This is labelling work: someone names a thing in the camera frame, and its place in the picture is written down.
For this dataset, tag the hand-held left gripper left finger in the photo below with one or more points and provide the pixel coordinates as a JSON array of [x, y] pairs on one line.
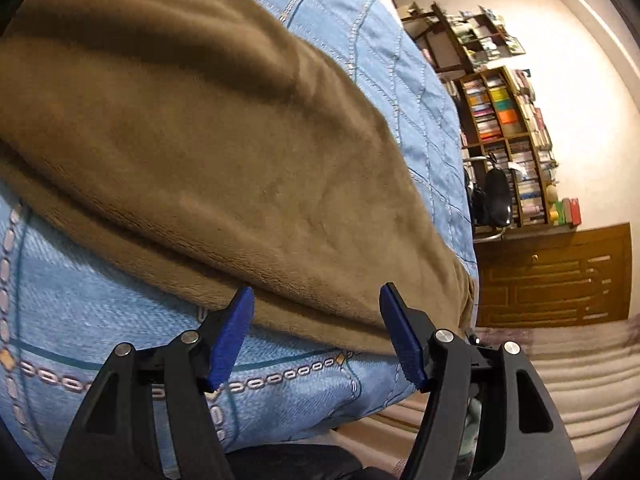
[[230, 340]]

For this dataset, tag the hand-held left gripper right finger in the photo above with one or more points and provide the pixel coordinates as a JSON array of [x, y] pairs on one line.
[[402, 340]]

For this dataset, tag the brown fleece pants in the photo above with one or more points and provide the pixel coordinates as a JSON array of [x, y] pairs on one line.
[[200, 135]]

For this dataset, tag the blue patterned quilt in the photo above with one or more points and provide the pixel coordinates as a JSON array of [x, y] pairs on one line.
[[100, 285]]

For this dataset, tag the carved wooden door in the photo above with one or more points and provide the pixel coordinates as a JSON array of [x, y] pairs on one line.
[[550, 280]]

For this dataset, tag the black office chair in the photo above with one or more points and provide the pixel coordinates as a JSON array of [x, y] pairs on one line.
[[497, 195]]

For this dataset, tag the pale striped bed sheet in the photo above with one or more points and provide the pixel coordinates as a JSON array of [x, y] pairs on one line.
[[590, 385]]

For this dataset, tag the yellow green ornament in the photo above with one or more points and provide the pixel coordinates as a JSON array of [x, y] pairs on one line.
[[552, 202]]

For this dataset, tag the red box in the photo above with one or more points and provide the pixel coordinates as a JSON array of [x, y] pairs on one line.
[[572, 211]]

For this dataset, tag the wooden bookshelf with books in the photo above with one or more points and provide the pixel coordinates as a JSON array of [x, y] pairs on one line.
[[500, 110]]

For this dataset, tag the small wooden shelf unit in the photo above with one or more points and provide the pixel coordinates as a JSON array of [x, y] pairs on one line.
[[470, 35]]

